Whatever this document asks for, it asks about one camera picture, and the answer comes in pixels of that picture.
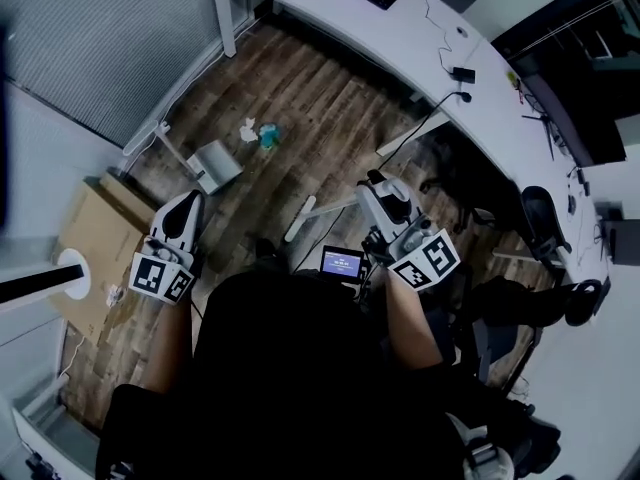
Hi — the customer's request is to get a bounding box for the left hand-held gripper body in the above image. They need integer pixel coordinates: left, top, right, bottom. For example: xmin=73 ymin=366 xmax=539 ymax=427
xmin=128 ymin=236 xmax=197 ymax=307

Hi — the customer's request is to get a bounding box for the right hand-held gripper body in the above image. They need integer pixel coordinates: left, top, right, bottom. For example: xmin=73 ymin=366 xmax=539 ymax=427
xmin=355 ymin=177 xmax=462 ymax=295

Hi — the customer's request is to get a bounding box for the grey white dustpan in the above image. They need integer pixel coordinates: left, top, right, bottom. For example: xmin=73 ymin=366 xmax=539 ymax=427
xmin=185 ymin=139 xmax=245 ymax=197

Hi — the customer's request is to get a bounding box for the teal trash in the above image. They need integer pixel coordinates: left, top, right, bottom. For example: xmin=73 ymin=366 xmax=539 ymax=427
xmin=257 ymin=122 xmax=282 ymax=151

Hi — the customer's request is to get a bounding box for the person's right forearm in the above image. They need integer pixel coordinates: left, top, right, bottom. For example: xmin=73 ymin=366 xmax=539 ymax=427
xmin=383 ymin=267 xmax=446 ymax=370

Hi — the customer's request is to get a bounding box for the person's left forearm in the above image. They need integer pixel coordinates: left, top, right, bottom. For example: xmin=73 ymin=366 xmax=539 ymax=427
xmin=141 ymin=287 xmax=197 ymax=395

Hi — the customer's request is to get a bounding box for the wooden floor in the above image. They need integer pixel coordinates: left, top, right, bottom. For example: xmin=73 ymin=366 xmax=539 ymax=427
xmin=58 ymin=10 xmax=557 ymax=432

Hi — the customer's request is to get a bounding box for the brown cardboard box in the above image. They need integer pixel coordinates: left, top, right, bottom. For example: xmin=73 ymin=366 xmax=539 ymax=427
xmin=51 ymin=176 xmax=157 ymax=345

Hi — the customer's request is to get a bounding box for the small black screen device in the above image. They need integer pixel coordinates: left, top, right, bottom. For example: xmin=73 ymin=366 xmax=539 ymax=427
xmin=319 ymin=245 xmax=367 ymax=285

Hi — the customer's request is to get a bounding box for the white round lamp base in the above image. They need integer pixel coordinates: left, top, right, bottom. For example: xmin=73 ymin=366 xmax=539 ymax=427
xmin=56 ymin=247 xmax=93 ymax=301

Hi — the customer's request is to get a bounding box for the black lamp bar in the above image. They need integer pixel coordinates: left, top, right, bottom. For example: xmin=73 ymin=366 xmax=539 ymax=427
xmin=0 ymin=263 xmax=84 ymax=307

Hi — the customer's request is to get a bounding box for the black office chair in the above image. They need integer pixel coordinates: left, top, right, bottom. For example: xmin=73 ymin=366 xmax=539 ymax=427
xmin=519 ymin=185 xmax=574 ymax=269

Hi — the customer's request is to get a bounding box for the long curved white desk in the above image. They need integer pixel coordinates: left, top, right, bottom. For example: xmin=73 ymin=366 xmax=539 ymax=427
xmin=199 ymin=0 xmax=615 ymax=319

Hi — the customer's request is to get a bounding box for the person's black clothed torso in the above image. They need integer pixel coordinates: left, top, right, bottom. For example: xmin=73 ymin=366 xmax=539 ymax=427
xmin=94 ymin=266 xmax=501 ymax=480

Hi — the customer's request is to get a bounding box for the grey window blind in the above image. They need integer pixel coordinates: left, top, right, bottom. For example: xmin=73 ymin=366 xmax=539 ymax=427
xmin=0 ymin=0 xmax=222 ymax=148

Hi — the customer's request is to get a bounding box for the black monitor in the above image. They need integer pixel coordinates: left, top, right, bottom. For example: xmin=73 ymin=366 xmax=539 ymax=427
xmin=508 ymin=50 xmax=629 ymax=167

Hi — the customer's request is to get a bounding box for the grey box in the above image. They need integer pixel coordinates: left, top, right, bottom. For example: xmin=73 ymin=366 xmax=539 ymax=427
xmin=602 ymin=202 xmax=640 ymax=267

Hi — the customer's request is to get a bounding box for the black plug with cable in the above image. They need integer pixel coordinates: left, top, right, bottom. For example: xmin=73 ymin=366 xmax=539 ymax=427
xmin=384 ymin=90 xmax=474 ymax=169

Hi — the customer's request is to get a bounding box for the thin white cable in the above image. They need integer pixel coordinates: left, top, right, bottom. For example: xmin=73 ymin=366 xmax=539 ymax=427
xmin=423 ymin=0 xmax=454 ymax=74

